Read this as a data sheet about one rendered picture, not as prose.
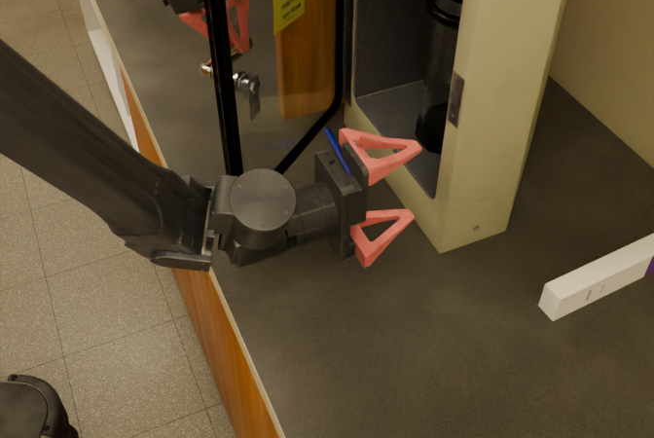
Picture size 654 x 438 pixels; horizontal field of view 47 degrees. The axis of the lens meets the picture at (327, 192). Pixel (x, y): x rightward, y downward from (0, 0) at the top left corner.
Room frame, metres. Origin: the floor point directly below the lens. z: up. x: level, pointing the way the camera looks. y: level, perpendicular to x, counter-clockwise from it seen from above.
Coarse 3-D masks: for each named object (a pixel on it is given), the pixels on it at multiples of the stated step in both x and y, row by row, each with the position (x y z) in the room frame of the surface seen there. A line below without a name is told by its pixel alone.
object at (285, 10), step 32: (256, 0) 0.78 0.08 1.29; (288, 0) 0.84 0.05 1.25; (320, 0) 0.92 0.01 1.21; (256, 32) 0.78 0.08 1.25; (288, 32) 0.84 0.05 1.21; (320, 32) 0.92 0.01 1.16; (256, 64) 0.77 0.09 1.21; (288, 64) 0.84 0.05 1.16; (320, 64) 0.91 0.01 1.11; (288, 96) 0.84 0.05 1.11; (320, 96) 0.91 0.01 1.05; (224, 128) 0.71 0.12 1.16; (256, 128) 0.76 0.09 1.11; (288, 128) 0.83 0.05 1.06; (224, 160) 0.71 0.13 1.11; (256, 160) 0.76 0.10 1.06
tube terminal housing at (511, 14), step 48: (480, 0) 0.70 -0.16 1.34; (528, 0) 0.72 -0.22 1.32; (480, 48) 0.70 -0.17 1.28; (528, 48) 0.73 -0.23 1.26; (480, 96) 0.71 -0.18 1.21; (528, 96) 0.74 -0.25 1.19; (480, 144) 0.71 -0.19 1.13; (528, 144) 0.83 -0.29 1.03; (480, 192) 0.72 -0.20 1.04; (432, 240) 0.72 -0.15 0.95
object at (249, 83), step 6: (252, 72) 0.75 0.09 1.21; (240, 78) 0.74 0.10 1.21; (246, 78) 0.75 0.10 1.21; (252, 78) 0.74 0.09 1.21; (258, 78) 0.75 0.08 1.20; (240, 84) 0.74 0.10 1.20; (246, 84) 0.74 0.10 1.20; (252, 84) 0.74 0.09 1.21; (258, 84) 0.74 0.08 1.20; (240, 90) 0.74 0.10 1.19; (252, 90) 0.73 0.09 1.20; (258, 90) 0.74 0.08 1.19; (252, 96) 0.74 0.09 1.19; (258, 96) 0.75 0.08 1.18; (252, 102) 0.74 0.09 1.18; (258, 102) 0.75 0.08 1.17; (252, 108) 0.73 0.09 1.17; (258, 108) 0.74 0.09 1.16; (252, 114) 0.73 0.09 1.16
